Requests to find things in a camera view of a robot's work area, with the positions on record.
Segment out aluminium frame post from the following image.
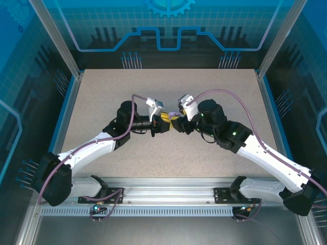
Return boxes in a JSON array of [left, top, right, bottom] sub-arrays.
[[27, 0, 84, 80], [256, 0, 312, 80]]

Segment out slotted grey cable duct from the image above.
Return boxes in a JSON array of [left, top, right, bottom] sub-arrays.
[[40, 207, 235, 217]]

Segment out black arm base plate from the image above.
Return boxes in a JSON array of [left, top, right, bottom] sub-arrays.
[[78, 187, 125, 205], [214, 187, 262, 205]]

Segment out blue table edge strip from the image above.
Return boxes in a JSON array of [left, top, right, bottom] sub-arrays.
[[48, 73, 78, 156], [262, 75, 302, 174]]

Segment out aluminium side frame rail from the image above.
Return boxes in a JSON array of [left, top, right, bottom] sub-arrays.
[[256, 71, 319, 245], [14, 72, 84, 245]]

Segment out aluminium mounting rail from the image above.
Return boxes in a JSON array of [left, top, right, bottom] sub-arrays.
[[34, 177, 305, 208]]

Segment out grey metal shelf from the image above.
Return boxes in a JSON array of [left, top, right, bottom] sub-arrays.
[[33, 216, 307, 245]]

